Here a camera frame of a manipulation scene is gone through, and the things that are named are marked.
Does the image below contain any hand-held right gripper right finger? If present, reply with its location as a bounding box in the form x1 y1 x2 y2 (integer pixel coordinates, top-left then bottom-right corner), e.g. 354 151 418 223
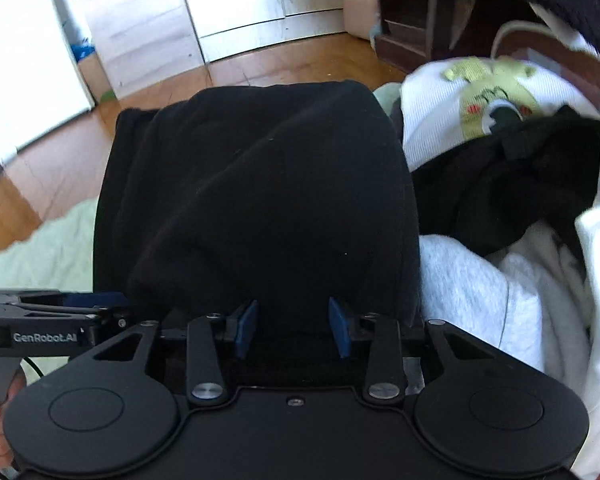
327 296 483 403

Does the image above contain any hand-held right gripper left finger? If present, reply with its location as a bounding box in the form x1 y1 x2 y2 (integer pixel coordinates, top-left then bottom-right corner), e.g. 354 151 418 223
94 299 259 407

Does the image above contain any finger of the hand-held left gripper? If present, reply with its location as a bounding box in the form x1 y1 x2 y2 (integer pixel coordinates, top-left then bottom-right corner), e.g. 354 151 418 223
17 290 133 333

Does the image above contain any black garment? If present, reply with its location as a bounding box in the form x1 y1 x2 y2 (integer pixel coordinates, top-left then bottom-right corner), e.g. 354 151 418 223
92 80 423 386

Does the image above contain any light grey garment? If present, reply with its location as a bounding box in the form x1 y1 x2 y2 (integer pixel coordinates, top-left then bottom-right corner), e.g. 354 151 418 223
417 234 548 376

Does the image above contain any cardboard box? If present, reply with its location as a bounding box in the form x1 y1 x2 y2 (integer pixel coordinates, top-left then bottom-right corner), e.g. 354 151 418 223
75 45 112 103

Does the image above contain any white top with green print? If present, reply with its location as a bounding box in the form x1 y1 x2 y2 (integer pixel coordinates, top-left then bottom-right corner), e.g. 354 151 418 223
400 55 600 171

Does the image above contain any white garment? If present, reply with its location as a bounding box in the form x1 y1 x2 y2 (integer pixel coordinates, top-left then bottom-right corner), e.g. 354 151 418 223
485 115 600 478

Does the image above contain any dark brown nightstand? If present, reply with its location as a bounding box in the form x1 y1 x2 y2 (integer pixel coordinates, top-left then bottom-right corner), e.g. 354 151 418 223
372 0 486 76

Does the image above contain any pink stool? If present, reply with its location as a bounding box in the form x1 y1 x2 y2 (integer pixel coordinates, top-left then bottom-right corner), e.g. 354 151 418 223
342 0 381 41

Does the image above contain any white wardrobe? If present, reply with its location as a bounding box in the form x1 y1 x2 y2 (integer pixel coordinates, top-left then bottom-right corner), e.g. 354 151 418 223
0 0 381 166

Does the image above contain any black knitted cloth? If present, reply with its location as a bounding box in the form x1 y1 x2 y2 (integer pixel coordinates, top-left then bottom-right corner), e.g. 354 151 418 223
482 0 600 73

